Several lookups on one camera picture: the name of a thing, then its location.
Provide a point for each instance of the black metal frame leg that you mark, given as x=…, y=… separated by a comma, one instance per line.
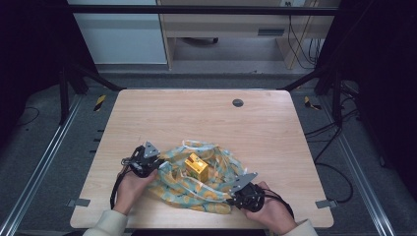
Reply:
x=64, y=98
x=337, y=98

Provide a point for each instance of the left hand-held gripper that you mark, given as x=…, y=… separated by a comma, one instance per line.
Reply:
x=144, y=162

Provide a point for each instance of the white cabinet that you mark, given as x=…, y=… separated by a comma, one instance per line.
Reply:
x=121, y=39

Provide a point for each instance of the teal cloth with orange print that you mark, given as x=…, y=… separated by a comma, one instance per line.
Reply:
x=183, y=193

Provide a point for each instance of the yellow black striped tape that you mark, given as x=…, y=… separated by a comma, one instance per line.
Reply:
x=308, y=102
x=100, y=102

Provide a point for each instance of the grey round table grommet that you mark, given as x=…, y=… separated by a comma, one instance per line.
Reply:
x=238, y=103

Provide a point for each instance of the black horizontal frame bar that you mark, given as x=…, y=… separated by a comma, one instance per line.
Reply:
x=196, y=10

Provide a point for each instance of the small yellow box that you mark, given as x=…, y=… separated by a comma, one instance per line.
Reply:
x=196, y=168

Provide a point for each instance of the aluminium floor rail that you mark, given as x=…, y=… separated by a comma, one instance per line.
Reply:
x=42, y=164
x=357, y=170

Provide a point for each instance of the person's left hand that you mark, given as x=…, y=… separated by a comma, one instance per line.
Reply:
x=129, y=193

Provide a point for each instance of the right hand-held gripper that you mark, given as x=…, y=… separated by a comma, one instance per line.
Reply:
x=250, y=198

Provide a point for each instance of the person's right hand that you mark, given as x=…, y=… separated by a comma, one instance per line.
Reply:
x=273, y=216

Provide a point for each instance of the grey table edge bracket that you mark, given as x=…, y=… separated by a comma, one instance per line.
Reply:
x=326, y=204
x=78, y=203

